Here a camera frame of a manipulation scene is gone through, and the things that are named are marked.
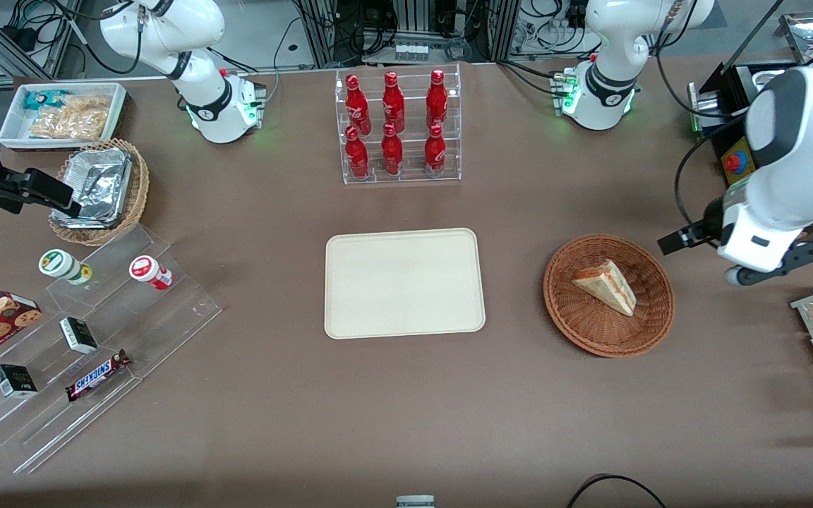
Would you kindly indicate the white rectangular plastic bin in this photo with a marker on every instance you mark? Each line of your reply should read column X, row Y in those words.
column 13, row 127

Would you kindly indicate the small grey device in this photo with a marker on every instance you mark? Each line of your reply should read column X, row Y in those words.
column 415, row 502

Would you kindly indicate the red cola bottle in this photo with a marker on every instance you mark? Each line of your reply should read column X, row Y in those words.
column 435, row 154
column 357, row 106
column 393, row 104
column 392, row 154
column 357, row 156
column 437, row 102

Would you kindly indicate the clear bag of chips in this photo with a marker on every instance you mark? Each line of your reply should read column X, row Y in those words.
column 75, row 118

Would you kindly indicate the small oval wicker basket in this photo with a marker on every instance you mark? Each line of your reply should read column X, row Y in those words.
column 140, row 190

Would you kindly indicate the stainless steel pan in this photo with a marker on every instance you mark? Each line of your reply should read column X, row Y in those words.
column 766, row 77

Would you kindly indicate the green lid yogurt cup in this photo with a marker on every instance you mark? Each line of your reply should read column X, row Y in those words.
column 62, row 266

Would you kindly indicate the small black carton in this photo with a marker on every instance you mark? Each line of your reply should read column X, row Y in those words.
column 15, row 381
column 79, row 335

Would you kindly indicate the black food warmer machine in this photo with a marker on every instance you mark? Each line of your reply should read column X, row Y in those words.
column 727, row 92

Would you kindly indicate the triangular sandwich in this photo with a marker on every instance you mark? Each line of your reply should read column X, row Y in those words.
column 607, row 286

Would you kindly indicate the snickers chocolate bar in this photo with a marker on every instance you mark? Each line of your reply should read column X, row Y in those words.
column 97, row 375

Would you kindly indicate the dark grey left wrist camera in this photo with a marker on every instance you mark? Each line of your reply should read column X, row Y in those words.
column 780, row 262

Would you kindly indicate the large round wicker basket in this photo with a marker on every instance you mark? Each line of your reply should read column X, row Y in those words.
column 576, row 317

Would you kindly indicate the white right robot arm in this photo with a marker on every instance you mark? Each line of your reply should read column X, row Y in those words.
column 198, row 77

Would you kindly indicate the aluminium frame structure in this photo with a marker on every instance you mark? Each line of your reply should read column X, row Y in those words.
column 406, row 21

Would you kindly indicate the red emergency stop button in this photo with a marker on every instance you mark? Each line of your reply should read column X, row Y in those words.
column 733, row 162

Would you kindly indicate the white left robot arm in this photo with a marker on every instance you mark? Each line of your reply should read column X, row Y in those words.
column 607, row 92

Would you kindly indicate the clear acrylic bottle rack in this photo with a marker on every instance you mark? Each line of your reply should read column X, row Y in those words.
column 406, row 176

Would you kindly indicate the teal snack packet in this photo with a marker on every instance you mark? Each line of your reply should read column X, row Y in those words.
column 43, row 99

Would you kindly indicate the aluminium foil container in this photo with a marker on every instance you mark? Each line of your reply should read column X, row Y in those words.
column 99, row 187

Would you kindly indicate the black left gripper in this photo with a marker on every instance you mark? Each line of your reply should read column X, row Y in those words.
column 708, row 218

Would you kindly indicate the red lid yogurt cup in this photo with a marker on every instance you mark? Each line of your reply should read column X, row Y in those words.
column 149, row 271

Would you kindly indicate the beige plastic tray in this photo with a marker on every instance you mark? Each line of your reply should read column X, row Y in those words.
column 404, row 283

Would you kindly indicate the clear acrylic stepped display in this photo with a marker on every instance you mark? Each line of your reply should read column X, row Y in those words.
column 166, row 317

